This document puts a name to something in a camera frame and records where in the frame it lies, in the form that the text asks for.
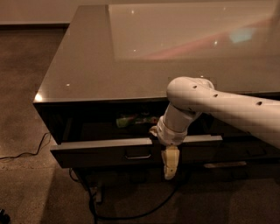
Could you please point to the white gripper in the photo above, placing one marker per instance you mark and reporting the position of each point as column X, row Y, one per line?
column 171, row 135

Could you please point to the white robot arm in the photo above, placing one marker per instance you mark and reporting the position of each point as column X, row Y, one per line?
column 190, row 97

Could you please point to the dark cabinet with glossy top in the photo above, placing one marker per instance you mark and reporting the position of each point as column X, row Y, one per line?
column 119, row 59

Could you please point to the green snack bag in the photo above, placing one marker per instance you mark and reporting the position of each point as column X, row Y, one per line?
column 127, row 120

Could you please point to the black object at floor corner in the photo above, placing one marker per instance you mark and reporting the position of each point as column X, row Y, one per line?
column 4, row 217

